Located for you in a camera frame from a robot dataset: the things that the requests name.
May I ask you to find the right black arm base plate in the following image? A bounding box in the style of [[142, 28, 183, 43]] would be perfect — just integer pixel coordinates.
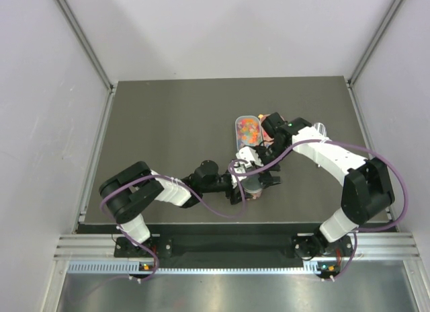
[[291, 235, 353, 260]]

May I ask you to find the blue tray of translucent candies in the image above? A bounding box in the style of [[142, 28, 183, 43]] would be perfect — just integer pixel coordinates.
[[234, 116, 263, 151]]

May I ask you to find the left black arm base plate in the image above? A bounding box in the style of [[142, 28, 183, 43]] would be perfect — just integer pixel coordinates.
[[113, 235, 175, 259]]

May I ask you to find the pink tray of opaque candies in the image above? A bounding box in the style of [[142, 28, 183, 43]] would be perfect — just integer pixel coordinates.
[[258, 112, 285, 143]]

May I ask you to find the slotted grey cable duct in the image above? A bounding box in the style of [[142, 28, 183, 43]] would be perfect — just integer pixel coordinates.
[[67, 260, 340, 275]]

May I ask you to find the clear plastic jar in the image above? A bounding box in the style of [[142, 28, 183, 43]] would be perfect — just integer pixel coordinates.
[[241, 175, 263, 200]]

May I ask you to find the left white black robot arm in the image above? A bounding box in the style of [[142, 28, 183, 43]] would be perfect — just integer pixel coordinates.
[[99, 160, 246, 256]]

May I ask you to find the clear round jar lid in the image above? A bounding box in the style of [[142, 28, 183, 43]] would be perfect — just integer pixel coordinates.
[[241, 174, 263, 194]]

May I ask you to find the left aluminium corner post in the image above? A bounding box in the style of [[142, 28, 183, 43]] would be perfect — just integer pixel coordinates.
[[54, 0, 114, 92]]

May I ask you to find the aluminium front frame rail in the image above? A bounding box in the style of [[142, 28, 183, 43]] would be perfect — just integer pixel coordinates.
[[54, 233, 419, 265]]

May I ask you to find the aluminium corner post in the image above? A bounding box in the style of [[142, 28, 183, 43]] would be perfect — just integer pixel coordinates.
[[346, 0, 406, 89], [54, 0, 114, 92]]

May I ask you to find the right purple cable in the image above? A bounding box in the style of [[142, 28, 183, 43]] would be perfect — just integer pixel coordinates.
[[228, 139, 410, 282]]

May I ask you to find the purple cable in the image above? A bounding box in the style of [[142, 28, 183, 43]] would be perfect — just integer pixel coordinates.
[[228, 139, 410, 282], [67, 160, 248, 293]]

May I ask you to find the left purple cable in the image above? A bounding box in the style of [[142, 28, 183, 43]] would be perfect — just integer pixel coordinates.
[[67, 160, 248, 293]]

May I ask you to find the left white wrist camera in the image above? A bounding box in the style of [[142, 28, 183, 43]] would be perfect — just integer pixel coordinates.
[[228, 159, 249, 178]]

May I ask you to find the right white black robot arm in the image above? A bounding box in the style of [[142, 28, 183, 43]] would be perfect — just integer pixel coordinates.
[[255, 112, 395, 256]]

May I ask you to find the right aluminium corner post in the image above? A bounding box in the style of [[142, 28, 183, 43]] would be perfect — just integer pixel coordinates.
[[346, 0, 406, 89]]

